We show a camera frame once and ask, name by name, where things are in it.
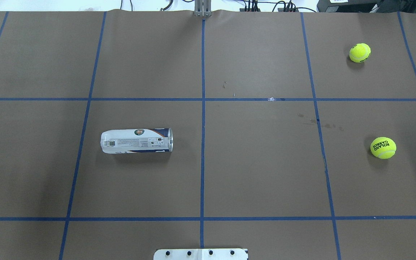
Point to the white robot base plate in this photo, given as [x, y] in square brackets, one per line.
[202, 254]

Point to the aluminium frame post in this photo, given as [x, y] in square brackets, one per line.
[202, 8]

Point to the yellow tennis ball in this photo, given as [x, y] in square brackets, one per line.
[383, 148]
[359, 52]

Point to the white blue tennis ball can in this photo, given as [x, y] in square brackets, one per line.
[137, 141]

